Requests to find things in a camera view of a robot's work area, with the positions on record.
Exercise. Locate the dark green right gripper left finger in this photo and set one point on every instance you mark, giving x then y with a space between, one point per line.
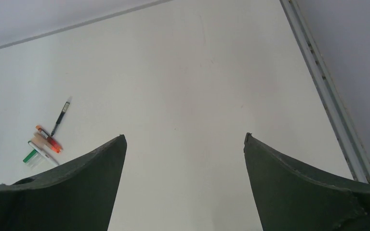
78 195

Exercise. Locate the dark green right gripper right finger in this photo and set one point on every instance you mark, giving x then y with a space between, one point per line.
291 195

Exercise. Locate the red pen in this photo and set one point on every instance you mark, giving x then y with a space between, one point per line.
56 146

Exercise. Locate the white green-tipped pen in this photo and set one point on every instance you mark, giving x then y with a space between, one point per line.
42 152

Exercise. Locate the clear pen cap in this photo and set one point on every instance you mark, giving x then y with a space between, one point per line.
35 161

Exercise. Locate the orange pen with cap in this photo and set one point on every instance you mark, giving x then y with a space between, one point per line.
44 134

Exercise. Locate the green pen cap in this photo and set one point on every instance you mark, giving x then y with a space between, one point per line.
29 156

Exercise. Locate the black pen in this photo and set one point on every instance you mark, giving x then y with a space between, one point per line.
60 118

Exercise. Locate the aluminium frame rail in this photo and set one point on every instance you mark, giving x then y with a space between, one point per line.
341 123

